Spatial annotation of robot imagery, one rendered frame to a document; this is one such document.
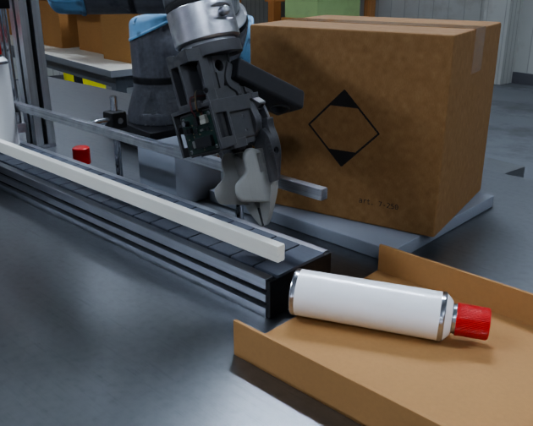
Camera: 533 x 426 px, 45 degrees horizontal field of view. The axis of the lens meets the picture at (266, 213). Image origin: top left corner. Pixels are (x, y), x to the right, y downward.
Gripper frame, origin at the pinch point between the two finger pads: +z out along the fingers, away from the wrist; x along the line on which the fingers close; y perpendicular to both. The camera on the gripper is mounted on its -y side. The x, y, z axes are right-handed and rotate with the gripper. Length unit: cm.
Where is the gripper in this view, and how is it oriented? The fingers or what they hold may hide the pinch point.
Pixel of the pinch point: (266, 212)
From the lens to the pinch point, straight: 75.7
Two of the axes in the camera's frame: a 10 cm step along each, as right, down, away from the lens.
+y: -6.9, 2.6, -6.8
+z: 2.5, 9.6, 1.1
